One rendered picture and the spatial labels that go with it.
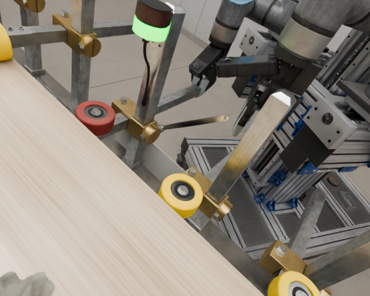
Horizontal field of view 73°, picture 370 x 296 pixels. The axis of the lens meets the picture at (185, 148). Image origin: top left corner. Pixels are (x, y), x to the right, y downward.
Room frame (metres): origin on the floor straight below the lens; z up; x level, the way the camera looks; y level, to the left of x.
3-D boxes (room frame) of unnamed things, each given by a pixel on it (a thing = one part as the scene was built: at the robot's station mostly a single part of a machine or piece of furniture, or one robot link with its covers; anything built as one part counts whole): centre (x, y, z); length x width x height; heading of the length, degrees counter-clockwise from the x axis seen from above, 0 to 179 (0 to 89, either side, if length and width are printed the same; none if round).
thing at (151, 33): (0.44, 0.14, 1.10); 0.06 x 0.06 x 0.02
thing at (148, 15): (0.44, 0.14, 1.13); 0.06 x 0.06 x 0.02
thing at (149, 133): (0.48, 0.14, 0.85); 0.14 x 0.06 x 0.05; 68
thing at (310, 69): (0.48, -0.11, 1.09); 0.09 x 0.08 x 0.12; 88
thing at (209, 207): (0.39, -0.09, 0.81); 0.14 x 0.06 x 0.05; 68
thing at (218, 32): (0.79, 0.04, 1.04); 0.08 x 0.08 x 0.05
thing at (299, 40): (0.48, -0.10, 1.17); 0.08 x 0.08 x 0.05
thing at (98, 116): (0.39, 0.20, 0.85); 0.08 x 0.08 x 0.11
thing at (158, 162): (0.49, 0.09, 0.75); 0.26 x 0.01 x 0.10; 68
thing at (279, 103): (0.38, -0.11, 0.87); 0.04 x 0.04 x 0.48; 68
